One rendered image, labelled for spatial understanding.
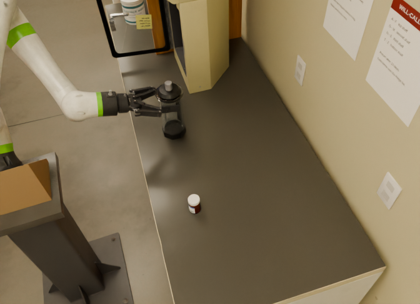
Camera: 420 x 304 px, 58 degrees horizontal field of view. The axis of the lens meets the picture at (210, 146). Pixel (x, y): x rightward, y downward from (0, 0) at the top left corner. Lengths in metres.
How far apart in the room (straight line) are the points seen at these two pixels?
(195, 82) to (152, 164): 0.48
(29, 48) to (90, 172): 1.47
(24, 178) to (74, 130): 1.75
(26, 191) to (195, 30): 0.92
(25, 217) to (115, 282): 0.94
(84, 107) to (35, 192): 0.38
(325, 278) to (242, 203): 0.38
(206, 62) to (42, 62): 0.69
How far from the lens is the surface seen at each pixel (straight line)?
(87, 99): 1.43
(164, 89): 1.48
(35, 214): 1.60
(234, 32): 2.20
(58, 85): 1.56
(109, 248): 2.49
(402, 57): 1.12
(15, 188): 1.54
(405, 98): 1.14
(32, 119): 3.46
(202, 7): 1.62
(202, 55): 1.74
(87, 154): 3.00
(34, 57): 1.58
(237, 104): 1.79
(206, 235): 1.38
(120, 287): 2.37
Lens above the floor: 2.17
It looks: 49 degrees down
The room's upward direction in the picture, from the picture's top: 4 degrees counter-clockwise
